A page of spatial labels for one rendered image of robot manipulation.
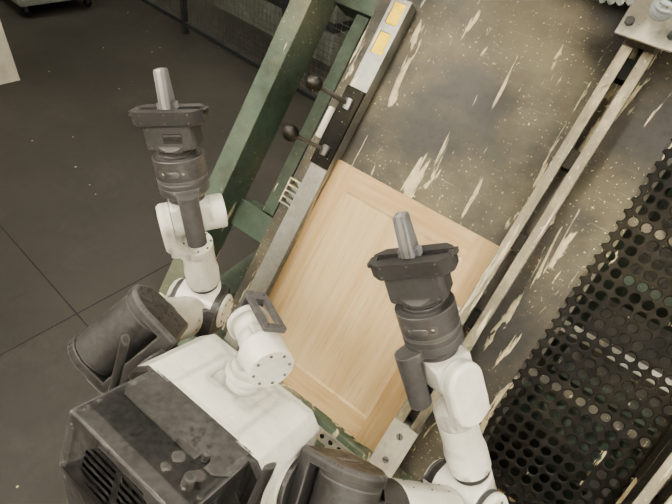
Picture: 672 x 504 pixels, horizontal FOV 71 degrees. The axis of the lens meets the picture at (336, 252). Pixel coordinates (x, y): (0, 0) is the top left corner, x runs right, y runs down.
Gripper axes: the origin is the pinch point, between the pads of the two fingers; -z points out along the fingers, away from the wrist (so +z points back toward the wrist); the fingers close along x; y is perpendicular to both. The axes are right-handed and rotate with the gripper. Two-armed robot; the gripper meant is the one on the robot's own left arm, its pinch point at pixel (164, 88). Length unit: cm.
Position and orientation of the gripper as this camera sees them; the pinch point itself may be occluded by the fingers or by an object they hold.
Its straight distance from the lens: 85.3
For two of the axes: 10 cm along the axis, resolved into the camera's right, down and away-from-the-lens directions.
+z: 0.3, 8.5, 5.3
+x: 10.0, 0.0, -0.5
